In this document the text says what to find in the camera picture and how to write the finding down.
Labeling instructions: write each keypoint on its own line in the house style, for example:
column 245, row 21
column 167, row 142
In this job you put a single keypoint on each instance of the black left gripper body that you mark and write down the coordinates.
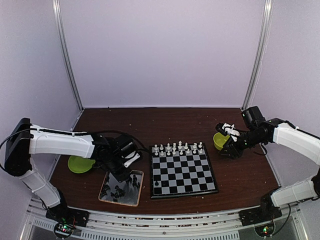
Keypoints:
column 112, row 166

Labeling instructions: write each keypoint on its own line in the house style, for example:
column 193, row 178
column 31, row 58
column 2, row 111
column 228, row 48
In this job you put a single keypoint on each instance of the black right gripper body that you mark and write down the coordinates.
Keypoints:
column 233, row 148

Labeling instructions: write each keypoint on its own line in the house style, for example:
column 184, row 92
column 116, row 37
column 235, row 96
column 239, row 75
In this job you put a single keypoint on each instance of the black and grey chessboard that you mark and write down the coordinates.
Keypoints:
column 185, row 174

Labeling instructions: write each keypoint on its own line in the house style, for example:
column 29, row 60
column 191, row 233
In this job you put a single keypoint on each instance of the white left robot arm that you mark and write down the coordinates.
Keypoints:
column 112, row 154

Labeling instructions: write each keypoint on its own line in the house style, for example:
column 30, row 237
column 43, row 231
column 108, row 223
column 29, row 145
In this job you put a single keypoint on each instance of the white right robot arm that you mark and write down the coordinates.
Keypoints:
column 281, row 132

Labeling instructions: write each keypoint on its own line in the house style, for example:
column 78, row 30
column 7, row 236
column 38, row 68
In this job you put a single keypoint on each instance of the green bowl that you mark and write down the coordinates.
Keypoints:
column 219, row 140

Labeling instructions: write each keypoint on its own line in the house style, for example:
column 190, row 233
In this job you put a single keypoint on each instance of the metal tray with wood rim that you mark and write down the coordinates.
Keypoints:
column 126, row 193

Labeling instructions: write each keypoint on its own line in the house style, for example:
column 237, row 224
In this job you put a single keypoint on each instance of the green plate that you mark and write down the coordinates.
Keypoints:
column 80, row 165

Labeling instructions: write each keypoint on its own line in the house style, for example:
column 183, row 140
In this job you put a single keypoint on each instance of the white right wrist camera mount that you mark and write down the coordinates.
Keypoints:
column 231, row 131

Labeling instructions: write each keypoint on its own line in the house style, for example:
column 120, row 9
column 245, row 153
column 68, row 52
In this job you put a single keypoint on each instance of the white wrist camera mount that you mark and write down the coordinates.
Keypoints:
column 231, row 131
column 132, row 157

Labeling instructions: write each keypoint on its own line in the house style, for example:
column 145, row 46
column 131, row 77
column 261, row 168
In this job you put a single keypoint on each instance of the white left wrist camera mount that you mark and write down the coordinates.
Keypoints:
column 132, row 157

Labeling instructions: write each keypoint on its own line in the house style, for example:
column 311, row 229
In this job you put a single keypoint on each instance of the aluminium front rail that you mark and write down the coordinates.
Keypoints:
column 223, row 225

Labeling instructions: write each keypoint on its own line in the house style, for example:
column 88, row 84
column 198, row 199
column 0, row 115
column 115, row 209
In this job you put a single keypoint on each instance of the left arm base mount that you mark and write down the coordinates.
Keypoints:
column 66, row 225

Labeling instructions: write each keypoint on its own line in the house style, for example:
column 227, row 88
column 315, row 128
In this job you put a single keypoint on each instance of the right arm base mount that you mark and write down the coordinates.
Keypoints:
column 260, row 217

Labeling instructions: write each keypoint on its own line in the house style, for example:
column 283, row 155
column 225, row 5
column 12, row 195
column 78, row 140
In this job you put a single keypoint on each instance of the right aluminium frame post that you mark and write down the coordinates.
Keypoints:
column 261, row 48

